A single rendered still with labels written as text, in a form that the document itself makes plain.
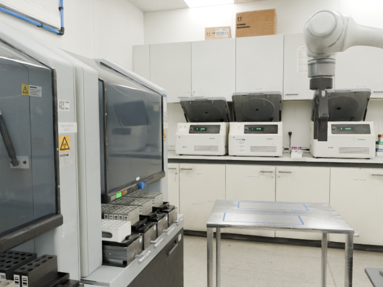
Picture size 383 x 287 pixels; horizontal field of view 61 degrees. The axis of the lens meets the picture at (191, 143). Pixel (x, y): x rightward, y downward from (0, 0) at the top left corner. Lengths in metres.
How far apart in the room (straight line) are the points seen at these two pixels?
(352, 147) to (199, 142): 1.50
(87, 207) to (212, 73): 2.88
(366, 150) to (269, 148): 0.90
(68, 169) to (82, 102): 0.23
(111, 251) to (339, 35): 1.03
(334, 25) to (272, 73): 2.74
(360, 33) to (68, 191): 0.96
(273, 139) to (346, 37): 2.44
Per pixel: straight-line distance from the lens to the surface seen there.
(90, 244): 1.21
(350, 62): 3.81
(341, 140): 3.47
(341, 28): 1.04
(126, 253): 1.26
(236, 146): 3.45
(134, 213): 1.46
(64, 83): 1.05
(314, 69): 1.20
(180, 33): 4.37
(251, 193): 3.49
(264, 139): 3.42
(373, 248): 3.77
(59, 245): 1.07
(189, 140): 3.55
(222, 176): 3.50
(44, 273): 1.02
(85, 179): 1.14
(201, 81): 3.83
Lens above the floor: 1.25
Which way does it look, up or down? 3 degrees down
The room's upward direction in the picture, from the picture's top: straight up
